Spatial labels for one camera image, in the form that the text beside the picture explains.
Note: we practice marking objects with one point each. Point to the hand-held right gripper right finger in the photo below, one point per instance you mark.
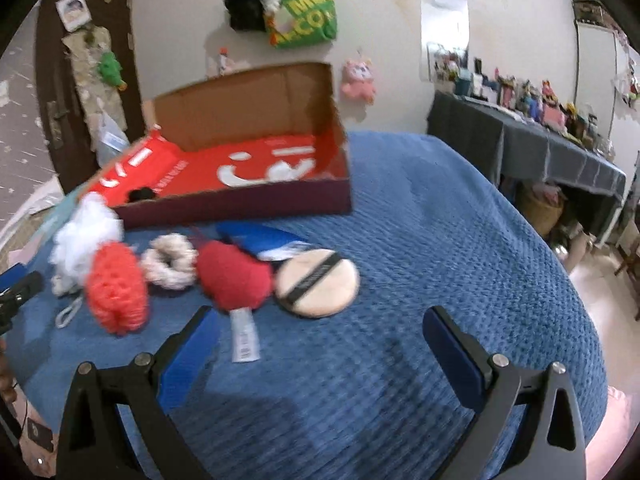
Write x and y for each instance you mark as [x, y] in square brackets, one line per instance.
[450, 355]

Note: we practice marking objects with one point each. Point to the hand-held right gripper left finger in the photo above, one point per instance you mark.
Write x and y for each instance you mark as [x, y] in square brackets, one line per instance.
[190, 355]

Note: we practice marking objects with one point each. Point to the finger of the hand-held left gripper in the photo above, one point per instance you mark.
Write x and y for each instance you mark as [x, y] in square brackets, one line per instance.
[11, 279]
[27, 285]

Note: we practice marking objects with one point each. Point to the white mesh bath pouf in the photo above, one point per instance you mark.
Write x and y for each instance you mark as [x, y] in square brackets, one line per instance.
[85, 240]

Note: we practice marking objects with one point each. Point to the red mesh bath pouf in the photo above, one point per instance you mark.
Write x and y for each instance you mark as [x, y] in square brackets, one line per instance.
[115, 285]

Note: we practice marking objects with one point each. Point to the red plush heart with tag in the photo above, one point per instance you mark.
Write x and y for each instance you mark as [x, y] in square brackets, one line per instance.
[230, 275]

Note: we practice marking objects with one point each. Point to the blue and white soft pouch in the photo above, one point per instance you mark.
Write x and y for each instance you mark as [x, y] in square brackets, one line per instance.
[250, 237]

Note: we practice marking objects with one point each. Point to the cardboard box with red lining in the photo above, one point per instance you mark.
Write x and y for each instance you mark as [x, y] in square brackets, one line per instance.
[260, 160]

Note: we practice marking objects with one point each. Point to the blue waffle blanket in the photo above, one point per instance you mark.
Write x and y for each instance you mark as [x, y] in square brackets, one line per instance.
[400, 260]

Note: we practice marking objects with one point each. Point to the white pink hair scrunchie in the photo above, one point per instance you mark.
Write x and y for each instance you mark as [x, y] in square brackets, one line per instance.
[175, 245]

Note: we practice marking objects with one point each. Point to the beige round powder puff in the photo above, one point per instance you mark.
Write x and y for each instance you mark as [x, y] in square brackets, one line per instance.
[310, 295]

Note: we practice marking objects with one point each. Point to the small black device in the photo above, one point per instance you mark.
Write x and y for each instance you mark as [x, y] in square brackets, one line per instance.
[40, 435]

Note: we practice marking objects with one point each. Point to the white plastic bag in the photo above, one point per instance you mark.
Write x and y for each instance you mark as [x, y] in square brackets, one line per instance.
[110, 140]

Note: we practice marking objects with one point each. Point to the woven basket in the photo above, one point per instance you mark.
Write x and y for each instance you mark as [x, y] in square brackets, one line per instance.
[542, 212]

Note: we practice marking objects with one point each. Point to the torn paper door decoration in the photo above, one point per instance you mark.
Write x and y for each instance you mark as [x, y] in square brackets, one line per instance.
[90, 90]

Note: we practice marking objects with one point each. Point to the dark brown door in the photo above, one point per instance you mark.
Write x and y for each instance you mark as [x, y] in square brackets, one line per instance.
[50, 60]

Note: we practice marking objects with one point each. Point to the table with grey cloth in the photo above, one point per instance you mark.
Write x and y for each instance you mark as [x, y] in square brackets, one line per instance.
[540, 150]

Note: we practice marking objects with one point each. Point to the green plush toy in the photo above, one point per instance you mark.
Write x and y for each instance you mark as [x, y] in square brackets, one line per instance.
[110, 70]

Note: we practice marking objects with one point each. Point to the row of colourful figurines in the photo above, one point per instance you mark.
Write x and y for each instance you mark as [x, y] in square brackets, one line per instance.
[530, 97]

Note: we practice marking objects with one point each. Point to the picture on door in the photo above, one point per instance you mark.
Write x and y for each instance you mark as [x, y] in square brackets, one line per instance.
[72, 10]

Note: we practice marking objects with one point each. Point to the pink plush toy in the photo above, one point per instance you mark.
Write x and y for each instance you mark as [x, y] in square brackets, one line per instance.
[357, 82]

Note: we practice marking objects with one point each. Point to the small white red figurine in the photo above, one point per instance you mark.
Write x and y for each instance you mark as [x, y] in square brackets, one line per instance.
[225, 62]

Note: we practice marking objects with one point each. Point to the tall framed mirror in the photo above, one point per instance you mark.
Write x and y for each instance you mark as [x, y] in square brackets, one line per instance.
[595, 70]

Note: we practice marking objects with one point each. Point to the black plush toy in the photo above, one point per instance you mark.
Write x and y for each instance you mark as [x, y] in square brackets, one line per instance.
[245, 5]

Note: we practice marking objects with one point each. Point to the green tote bag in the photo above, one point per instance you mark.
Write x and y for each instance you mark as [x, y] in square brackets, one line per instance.
[305, 15]

